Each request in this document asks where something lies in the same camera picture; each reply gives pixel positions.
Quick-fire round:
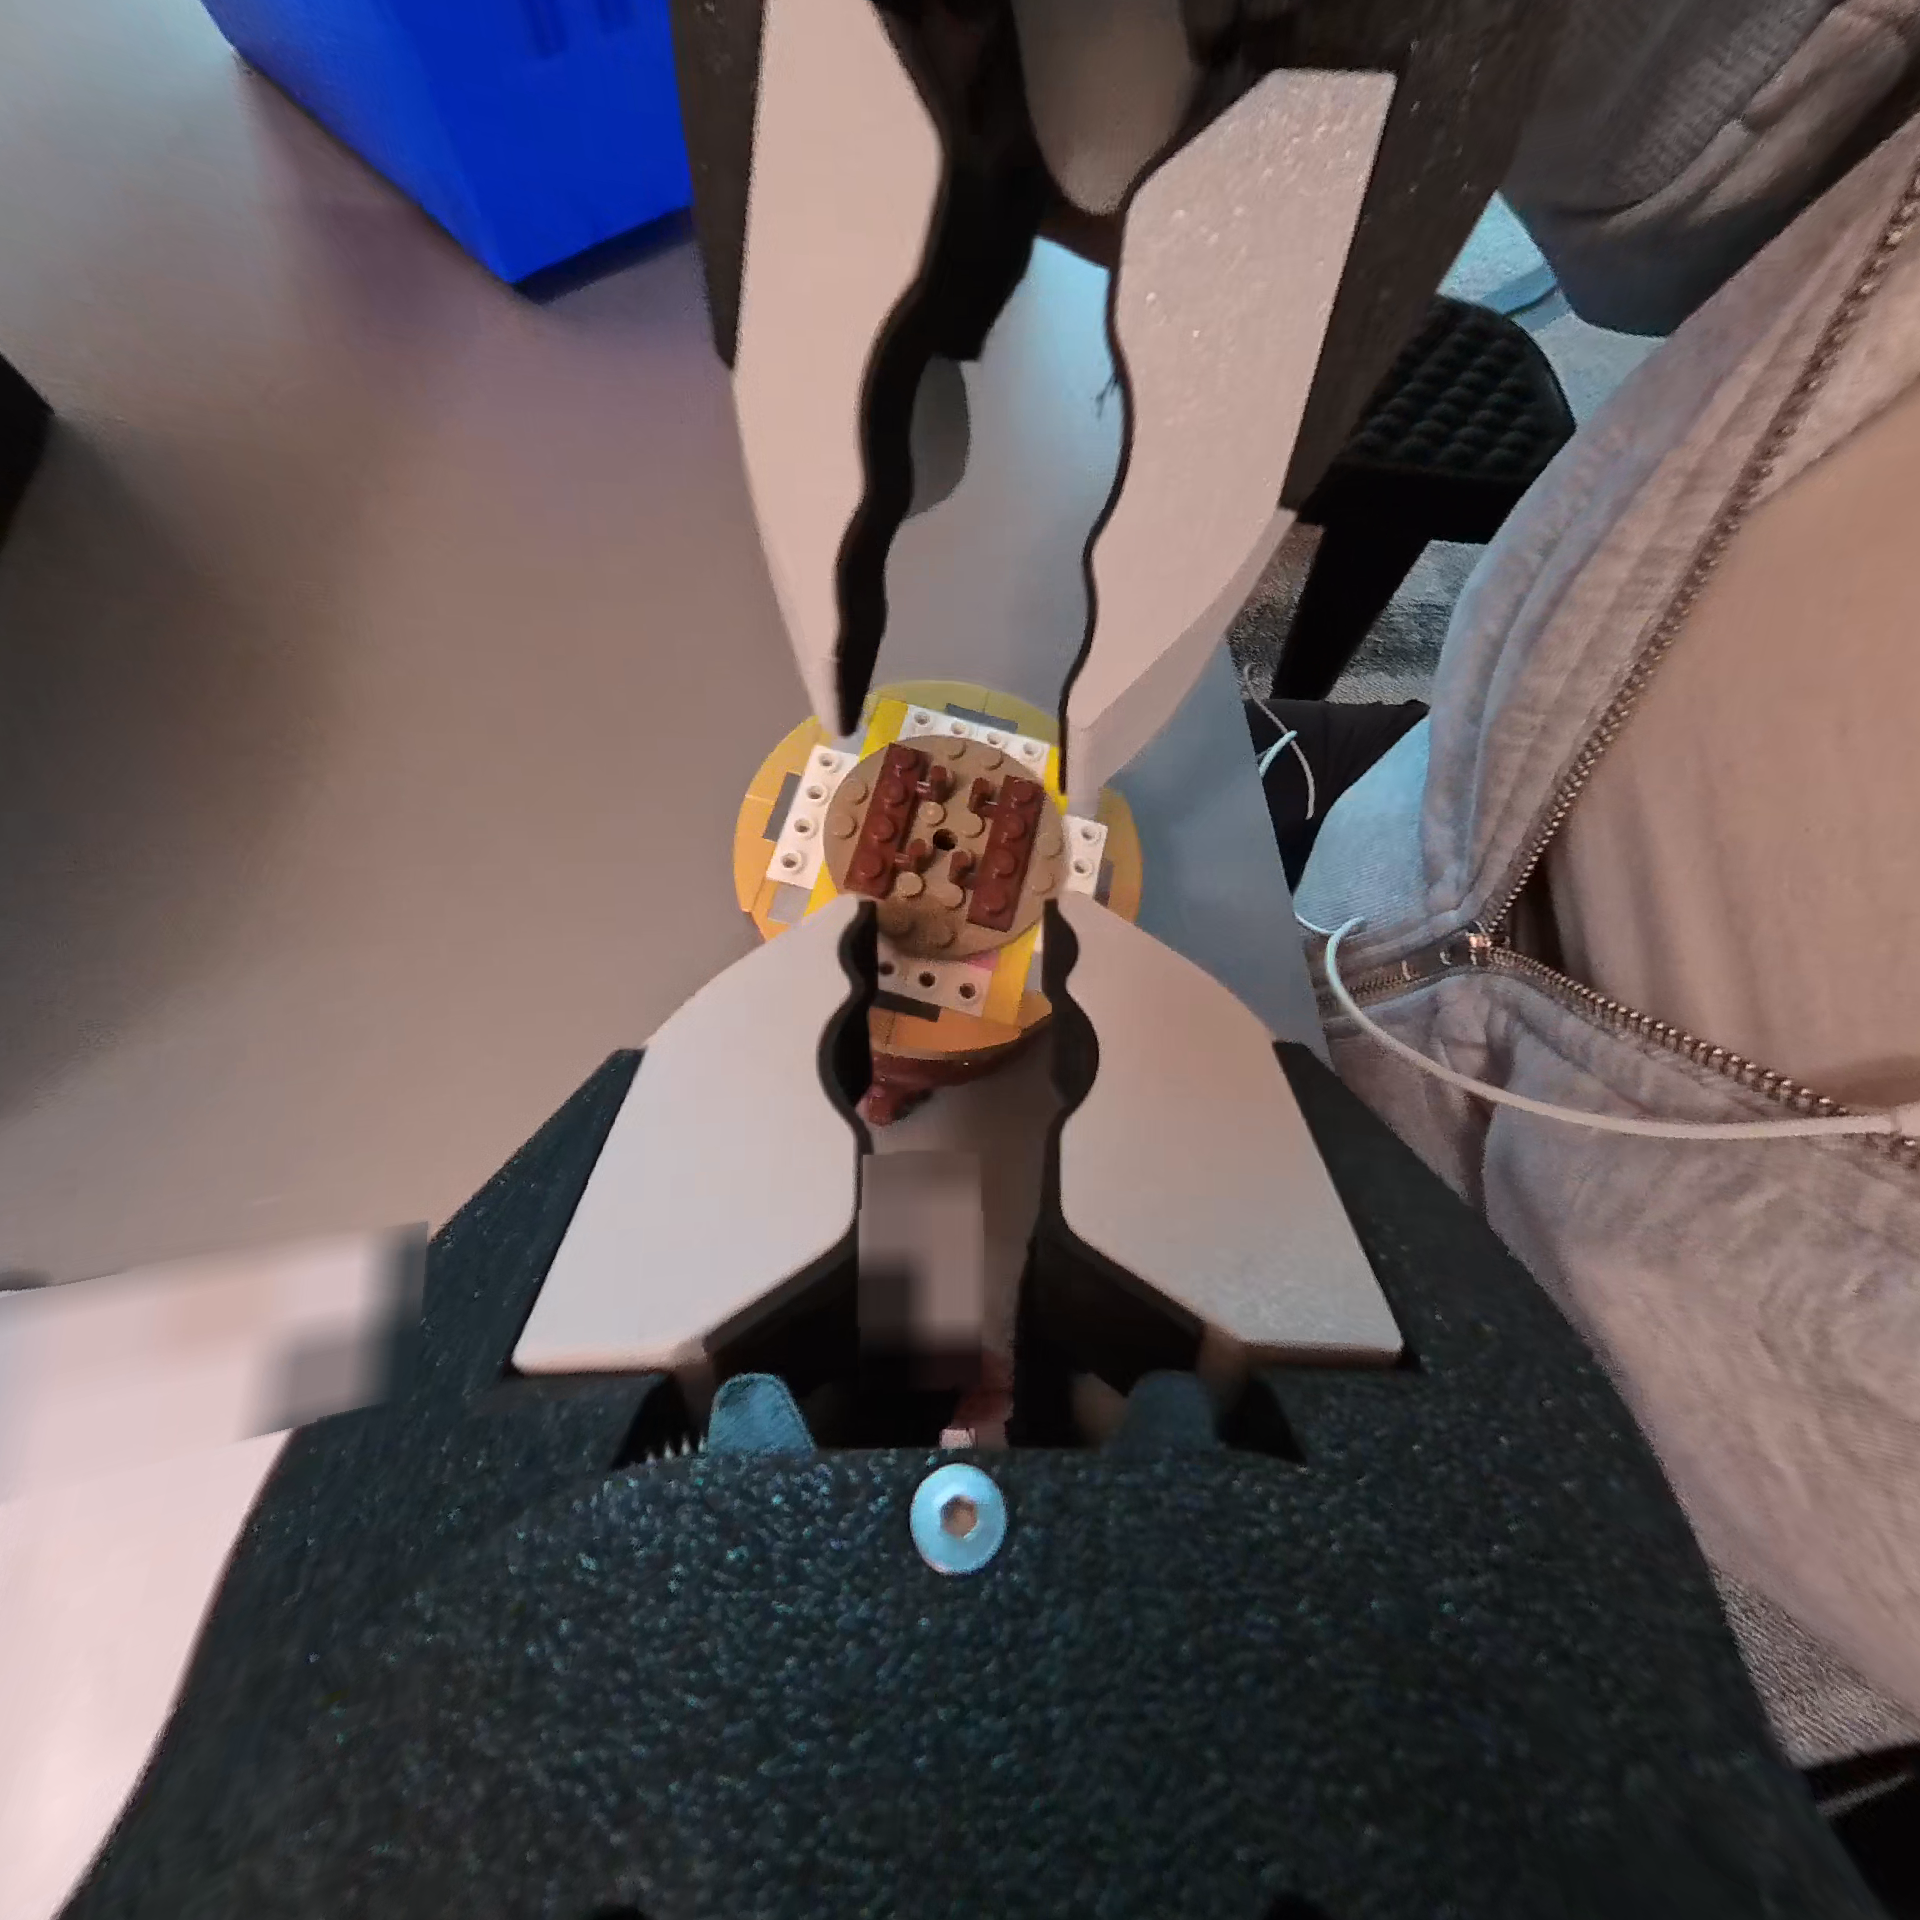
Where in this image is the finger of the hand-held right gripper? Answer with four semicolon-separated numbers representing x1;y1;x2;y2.
729;0;955;760
1057;61;1401;789

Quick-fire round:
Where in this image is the blue plastic bin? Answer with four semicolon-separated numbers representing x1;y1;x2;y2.
202;0;697;292

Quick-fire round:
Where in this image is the white instruction booklet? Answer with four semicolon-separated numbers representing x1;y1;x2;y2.
0;1233;424;1846

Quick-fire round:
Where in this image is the brick pot model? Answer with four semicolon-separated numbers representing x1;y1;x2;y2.
744;667;1147;1128

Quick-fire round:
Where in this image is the white earphone cable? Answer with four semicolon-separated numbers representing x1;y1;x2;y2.
1245;706;1920;1144

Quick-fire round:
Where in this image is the tan round plate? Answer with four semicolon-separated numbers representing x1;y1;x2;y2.
825;730;1077;956

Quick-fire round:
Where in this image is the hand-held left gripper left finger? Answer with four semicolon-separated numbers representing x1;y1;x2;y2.
516;896;879;1384

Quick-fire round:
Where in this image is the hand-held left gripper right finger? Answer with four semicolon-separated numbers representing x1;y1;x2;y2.
1036;890;1405;1427

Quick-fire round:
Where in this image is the black mesh chair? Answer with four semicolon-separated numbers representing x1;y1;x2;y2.
1276;294;1578;706

